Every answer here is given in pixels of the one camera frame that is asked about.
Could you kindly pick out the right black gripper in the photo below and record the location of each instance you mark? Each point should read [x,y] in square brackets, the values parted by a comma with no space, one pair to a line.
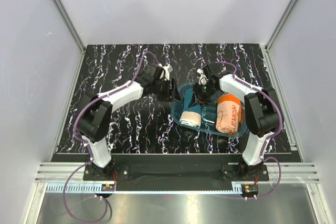
[197,98]

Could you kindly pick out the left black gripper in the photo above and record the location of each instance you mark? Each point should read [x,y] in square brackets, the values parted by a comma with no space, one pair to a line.
[170,94]

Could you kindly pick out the blue translucent plastic tray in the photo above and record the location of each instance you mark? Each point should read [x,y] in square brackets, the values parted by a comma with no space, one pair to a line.
[208,112]

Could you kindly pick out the teal and cream towel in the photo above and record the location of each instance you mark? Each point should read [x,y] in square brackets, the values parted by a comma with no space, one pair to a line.
[191,116]

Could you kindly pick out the orange cartoon print towel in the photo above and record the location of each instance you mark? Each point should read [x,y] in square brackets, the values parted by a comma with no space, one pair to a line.
[228,114]

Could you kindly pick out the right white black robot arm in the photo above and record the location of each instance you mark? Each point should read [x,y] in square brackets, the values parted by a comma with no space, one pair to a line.
[263,115]

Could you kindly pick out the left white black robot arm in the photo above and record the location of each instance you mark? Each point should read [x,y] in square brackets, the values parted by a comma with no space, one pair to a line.
[92,123]

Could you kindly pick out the right small connector board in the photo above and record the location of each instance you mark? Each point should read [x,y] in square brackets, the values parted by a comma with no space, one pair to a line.
[250,190]

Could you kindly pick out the small connector board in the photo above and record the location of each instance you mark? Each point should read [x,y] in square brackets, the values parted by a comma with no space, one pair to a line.
[250,190]
[108,187]

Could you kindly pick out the left small connector board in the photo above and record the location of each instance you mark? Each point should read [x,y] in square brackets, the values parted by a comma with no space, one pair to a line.
[108,187]

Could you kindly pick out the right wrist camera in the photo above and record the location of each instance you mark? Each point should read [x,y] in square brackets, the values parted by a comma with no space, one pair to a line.
[201,77]

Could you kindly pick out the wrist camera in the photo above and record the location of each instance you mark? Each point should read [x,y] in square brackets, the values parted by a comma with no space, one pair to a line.
[165,75]
[201,77]

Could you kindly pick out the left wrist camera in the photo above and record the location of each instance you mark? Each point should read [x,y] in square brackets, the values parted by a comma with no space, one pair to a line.
[165,75]

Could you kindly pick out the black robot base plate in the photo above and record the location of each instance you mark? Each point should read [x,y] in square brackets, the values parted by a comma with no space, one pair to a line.
[214,180]

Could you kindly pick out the left aluminium frame post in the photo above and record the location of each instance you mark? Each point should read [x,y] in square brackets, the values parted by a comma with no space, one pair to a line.
[69,24]

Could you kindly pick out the aluminium frame post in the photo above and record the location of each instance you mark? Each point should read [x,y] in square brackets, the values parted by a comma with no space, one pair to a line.
[69,24]
[286,14]

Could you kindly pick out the slotted grey cable duct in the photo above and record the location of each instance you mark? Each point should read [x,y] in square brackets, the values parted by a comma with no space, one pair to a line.
[95,188]

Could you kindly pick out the aluminium front rail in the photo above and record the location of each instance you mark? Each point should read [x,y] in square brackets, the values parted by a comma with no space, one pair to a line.
[287,172]

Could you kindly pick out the right aluminium frame post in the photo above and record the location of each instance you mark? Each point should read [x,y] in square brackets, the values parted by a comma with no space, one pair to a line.
[286,14]

